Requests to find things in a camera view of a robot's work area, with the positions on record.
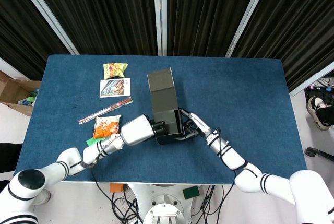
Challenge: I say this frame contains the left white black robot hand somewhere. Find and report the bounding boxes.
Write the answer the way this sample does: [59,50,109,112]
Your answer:
[120,114,166,147]

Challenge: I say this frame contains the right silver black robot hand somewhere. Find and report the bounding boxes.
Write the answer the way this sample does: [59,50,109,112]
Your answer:
[178,108,221,141]

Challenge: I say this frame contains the black box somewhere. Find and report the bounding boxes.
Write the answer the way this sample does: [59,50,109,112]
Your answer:
[147,67,188,146]

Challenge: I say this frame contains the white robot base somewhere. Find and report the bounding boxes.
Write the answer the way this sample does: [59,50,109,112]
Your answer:
[127,183,201,224]

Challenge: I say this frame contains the blue carpeted table top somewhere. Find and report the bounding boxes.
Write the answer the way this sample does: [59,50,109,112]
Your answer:
[14,54,311,185]

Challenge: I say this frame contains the brown cardboard box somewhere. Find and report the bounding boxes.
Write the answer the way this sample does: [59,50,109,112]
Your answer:
[0,70,42,117]

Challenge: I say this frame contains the orange white snack bag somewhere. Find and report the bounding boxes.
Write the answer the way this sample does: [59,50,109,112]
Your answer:
[92,114,122,139]

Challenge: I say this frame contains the red chopsticks in clear wrapper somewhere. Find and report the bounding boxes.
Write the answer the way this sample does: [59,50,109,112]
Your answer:
[78,97,134,125]

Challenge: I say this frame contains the green sachet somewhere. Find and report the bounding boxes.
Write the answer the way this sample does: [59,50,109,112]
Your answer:
[86,136,105,147]

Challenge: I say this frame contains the printed picture card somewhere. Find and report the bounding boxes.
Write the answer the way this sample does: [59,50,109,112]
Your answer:
[99,77,132,98]

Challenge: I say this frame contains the orange block under table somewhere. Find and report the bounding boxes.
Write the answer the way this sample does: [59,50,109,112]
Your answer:
[109,183,124,193]

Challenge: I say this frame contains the yellow green snack bag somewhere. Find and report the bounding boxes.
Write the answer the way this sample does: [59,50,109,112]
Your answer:
[103,62,129,80]

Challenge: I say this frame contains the green block under table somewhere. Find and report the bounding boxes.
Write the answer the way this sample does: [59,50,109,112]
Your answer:
[182,185,201,200]

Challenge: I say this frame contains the black pleated curtain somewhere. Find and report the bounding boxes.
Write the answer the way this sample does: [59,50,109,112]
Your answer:
[166,0,262,57]
[0,0,70,81]
[27,0,159,56]
[231,0,334,92]

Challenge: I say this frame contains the black chair caster leg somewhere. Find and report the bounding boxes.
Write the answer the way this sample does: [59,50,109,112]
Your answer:
[304,147,334,162]

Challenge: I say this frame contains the black white sneaker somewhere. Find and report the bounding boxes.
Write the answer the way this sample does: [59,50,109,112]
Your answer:
[306,96,334,131]

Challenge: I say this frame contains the black electronic device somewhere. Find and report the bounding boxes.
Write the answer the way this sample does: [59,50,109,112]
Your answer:
[304,77,334,110]

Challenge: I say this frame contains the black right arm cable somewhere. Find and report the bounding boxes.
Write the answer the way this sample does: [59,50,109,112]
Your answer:
[200,127,248,224]

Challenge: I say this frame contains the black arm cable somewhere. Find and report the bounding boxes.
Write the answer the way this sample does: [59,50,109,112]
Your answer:
[200,127,248,224]
[90,135,141,224]

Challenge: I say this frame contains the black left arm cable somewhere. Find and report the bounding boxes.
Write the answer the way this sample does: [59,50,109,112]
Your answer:
[90,135,141,224]

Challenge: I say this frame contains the black floor cable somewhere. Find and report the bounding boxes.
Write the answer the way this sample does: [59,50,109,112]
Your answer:
[195,184,225,224]
[111,184,144,224]

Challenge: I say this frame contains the white partition frame post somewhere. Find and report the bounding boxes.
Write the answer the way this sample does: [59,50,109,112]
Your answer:
[152,0,168,56]
[225,0,273,58]
[11,0,79,55]
[289,61,334,98]
[0,56,29,80]

